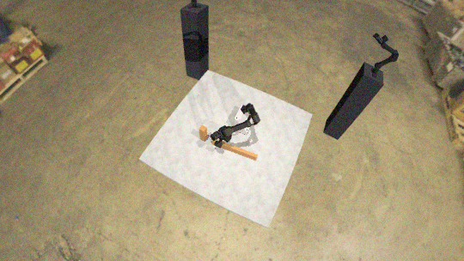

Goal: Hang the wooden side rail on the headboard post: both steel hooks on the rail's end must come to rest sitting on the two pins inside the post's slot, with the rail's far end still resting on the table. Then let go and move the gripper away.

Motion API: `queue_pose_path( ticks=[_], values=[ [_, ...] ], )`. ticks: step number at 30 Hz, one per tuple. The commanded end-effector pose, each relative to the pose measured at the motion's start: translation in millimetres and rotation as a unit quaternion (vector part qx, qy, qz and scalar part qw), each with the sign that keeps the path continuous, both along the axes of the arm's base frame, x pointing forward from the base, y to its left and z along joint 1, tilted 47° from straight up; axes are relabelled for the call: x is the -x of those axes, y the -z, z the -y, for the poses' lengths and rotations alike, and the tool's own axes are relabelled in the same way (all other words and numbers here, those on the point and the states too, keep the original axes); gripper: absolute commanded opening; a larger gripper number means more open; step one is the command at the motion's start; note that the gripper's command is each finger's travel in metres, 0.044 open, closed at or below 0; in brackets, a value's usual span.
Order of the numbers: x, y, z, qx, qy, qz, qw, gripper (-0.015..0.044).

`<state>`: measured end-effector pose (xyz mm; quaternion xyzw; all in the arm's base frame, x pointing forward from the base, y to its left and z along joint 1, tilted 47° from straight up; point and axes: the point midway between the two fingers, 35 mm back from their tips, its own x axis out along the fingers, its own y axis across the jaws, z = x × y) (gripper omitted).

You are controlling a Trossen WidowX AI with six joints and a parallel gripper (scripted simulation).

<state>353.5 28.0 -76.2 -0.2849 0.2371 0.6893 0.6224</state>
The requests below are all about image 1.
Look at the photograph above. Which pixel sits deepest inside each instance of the wooden slotted post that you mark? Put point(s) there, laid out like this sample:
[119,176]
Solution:
[202,132]

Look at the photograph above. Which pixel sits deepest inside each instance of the brown wooden board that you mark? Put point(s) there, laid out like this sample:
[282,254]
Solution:
[238,151]

